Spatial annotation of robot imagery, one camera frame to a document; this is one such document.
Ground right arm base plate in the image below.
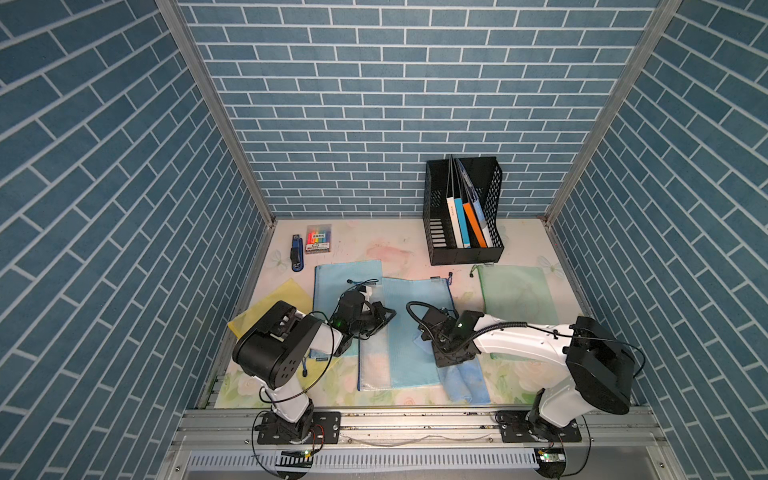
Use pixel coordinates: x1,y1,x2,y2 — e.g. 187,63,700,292
494,410,582,444

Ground black mesh file holder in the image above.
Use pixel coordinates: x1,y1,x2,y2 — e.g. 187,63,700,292
423,157,503,265

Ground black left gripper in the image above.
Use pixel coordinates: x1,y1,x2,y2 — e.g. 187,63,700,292
347,303,397,337

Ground orange book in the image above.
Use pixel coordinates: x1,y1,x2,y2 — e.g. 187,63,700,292
463,203,488,248

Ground box of coloured markers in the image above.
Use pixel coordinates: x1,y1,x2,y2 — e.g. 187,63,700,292
304,224,332,254

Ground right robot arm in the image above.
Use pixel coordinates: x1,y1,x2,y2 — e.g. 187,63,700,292
406,301,636,429

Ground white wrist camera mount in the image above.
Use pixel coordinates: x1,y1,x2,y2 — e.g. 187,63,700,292
357,285,378,303

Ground teal book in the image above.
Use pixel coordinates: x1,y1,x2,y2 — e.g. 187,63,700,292
454,197,471,248

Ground blue mesh document bag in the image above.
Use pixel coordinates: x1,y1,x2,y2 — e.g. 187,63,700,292
310,260,384,361

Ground blue folder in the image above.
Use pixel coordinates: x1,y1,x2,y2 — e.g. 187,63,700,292
454,159,494,248

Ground aluminium front rail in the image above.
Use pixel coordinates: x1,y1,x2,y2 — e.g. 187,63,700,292
159,406,684,479

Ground light blue cleaning cloth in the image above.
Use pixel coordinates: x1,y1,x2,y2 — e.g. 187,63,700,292
411,335,491,405

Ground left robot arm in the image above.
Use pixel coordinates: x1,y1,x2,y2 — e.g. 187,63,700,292
232,285,396,428

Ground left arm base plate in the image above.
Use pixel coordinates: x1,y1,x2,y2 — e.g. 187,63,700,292
254,411,342,445

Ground clear grey document bag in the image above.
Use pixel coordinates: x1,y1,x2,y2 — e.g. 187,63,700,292
358,325,391,391

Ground yellow mesh document bag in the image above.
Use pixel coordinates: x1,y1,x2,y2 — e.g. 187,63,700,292
232,296,341,390

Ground blue black stapler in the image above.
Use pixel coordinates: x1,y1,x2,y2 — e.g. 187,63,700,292
290,234,304,273

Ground white book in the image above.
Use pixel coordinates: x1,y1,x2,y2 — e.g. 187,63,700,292
446,195,463,249

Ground green mesh document bag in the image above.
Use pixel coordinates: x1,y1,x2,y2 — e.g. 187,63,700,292
476,264,560,328

